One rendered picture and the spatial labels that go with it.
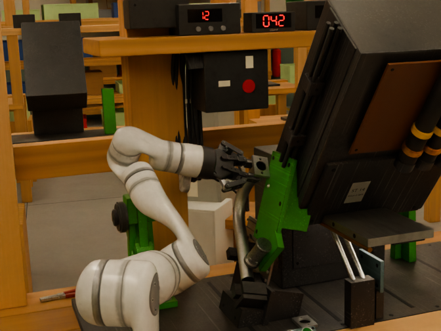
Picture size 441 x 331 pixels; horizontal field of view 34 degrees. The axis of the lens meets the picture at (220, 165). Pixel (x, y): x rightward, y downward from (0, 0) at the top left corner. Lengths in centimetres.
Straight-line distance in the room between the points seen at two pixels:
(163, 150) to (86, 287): 65
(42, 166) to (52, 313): 38
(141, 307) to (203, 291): 89
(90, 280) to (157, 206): 50
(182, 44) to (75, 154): 43
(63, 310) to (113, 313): 88
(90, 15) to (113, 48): 677
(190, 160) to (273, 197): 21
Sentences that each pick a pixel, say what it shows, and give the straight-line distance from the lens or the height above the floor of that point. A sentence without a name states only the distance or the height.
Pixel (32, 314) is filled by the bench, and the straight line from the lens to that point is 186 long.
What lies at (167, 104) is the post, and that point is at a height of 137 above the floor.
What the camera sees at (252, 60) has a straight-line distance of 180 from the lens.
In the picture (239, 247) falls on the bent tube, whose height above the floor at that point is 105.
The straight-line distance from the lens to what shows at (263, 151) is 185.
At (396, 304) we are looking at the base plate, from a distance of 178.
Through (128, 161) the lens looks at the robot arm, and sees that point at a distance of 157.
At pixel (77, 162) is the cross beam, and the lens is 192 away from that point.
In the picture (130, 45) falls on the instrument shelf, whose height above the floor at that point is 152.
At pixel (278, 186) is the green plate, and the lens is 162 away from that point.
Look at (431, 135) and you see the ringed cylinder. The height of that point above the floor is 133.
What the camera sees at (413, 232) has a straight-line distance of 156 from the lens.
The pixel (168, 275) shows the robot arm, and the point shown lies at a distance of 117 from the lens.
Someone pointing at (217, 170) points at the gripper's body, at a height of 124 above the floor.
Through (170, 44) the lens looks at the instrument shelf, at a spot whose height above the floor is 152.
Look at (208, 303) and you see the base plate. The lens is 178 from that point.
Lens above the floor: 159
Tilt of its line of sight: 12 degrees down
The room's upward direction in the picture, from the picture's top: 2 degrees counter-clockwise
